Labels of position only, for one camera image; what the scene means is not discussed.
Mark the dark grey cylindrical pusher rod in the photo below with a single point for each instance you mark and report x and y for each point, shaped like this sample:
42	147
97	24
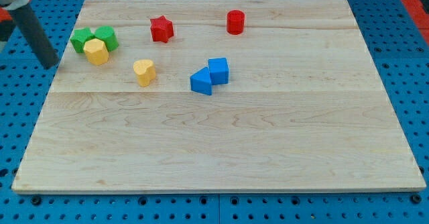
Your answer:
31	29

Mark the green star block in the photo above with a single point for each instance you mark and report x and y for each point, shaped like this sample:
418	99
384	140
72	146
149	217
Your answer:
80	37

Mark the red star block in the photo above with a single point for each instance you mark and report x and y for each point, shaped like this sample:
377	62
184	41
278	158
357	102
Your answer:
162	29

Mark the yellow hexagon block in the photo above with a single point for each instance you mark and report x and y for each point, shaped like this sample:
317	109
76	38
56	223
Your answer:
96	51

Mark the green cylinder block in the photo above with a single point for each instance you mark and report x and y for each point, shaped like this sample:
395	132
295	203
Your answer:
107	35

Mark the yellow heart block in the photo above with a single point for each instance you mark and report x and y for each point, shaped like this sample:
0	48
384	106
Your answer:
145	71

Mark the blue triangle block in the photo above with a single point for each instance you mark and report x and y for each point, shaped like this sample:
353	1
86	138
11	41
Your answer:
200	82

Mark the blue cube block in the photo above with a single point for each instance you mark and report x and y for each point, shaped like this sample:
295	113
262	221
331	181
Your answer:
219	71

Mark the red cylinder block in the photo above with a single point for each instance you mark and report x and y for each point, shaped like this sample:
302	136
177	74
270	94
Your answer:
235	22

